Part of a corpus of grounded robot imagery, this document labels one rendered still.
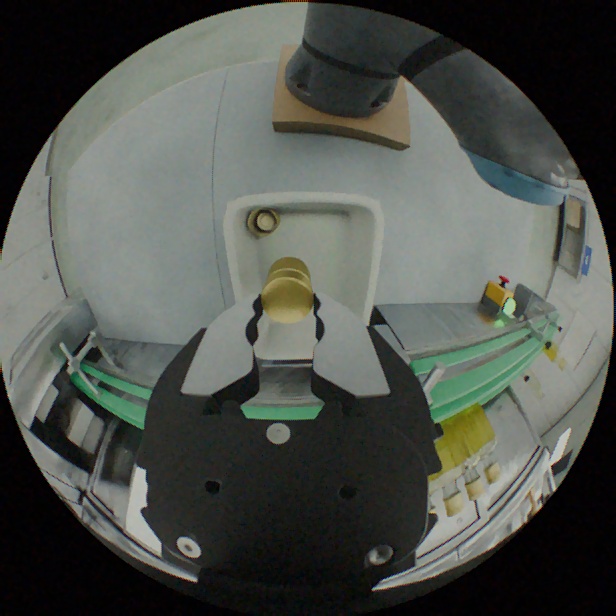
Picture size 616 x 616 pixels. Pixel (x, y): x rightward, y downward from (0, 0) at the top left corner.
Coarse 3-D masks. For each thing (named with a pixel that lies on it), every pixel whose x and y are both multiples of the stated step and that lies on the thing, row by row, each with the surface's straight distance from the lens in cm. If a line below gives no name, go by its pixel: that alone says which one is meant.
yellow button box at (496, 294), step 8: (488, 288) 59; (496, 288) 58; (504, 288) 60; (488, 296) 59; (496, 296) 58; (504, 296) 57; (488, 304) 59; (496, 304) 58; (496, 312) 58; (504, 312) 63
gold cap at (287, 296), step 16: (272, 272) 12; (288, 272) 11; (304, 272) 12; (272, 288) 11; (288, 288) 11; (304, 288) 11; (272, 304) 11; (288, 304) 11; (304, 304) 11; (288, 320) 12
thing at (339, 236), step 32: (288, 192) 19; (320, 192) 19; (224, 224) 20; (288, 224) 26; (320, 224) 26; (352, 224) 26; (256, 256) 27; (288, 256) 27; (320, 256) 27; (352, 256) 26; (256, 288) 27; (320, 288) 29; (352, 288) 27; (256, 352) 27; (288, 352) 27
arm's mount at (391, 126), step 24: (288, 48) 40; (288, 96) 30; (288, 120) 28; (312, 120) 28; (336, 120) 29; (360, 120) 30; (384, 120) 32; (408, 120) 35; (384, 144) 33; (408, 144) 32
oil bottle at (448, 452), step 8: (448, 432) 39; (440, 440) 37; (448, 440) 38; (440, 448) 37; (448, 448) 38; (456, 448) 39; (440, 456) 36; (448, 456) 37; (456, 456) 38; (448, 464) 37; (456, 464) 38; (440, 472) 36; (448, 472) 37; (456, 472) 38; (440, 480) 37; (448, 480) 37; (456, 480) 40
